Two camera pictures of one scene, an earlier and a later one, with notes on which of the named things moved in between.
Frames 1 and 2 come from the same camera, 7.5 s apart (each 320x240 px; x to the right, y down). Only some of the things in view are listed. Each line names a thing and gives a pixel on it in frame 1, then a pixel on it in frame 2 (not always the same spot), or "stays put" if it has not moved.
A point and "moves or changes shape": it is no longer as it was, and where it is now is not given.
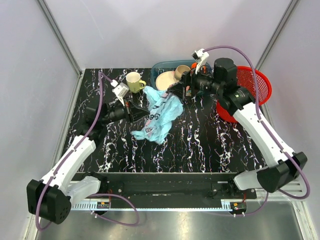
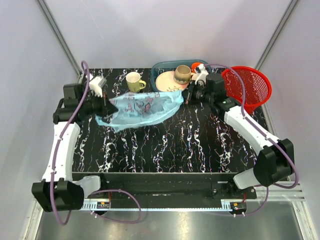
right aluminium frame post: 292,5 stays put
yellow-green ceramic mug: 134,84 stays put
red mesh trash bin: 246,80 stays put
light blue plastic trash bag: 163,108 moves or changes shape
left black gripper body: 129,111 to 99,105
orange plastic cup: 194,65 stays put
